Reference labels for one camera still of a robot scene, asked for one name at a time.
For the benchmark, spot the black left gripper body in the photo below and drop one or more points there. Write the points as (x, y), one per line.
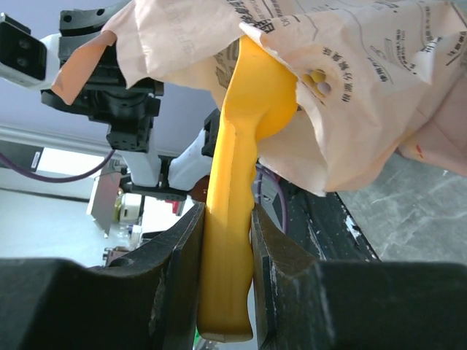
(104, 98)

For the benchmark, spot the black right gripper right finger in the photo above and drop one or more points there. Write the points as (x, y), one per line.
(291, 305)

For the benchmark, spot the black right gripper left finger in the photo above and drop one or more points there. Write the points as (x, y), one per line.
(154, 289)

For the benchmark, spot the yellow plastic scoop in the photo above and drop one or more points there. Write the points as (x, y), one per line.
(260, 102)

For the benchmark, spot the pink cat litter bag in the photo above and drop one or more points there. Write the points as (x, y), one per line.
(373, 77)

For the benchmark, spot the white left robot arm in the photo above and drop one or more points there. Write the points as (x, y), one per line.
(168, 178)

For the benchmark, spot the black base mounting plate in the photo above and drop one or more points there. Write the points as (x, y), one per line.
(324, 227)

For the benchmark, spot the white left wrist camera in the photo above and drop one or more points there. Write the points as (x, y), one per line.
(25, 60)

